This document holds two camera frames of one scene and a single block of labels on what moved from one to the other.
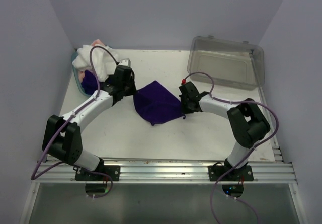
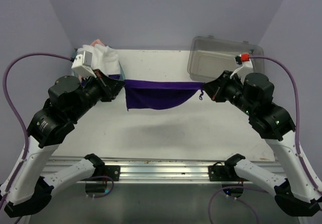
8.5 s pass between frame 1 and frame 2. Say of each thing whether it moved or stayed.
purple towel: moved
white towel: stayed
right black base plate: stayed
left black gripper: moved
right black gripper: moved
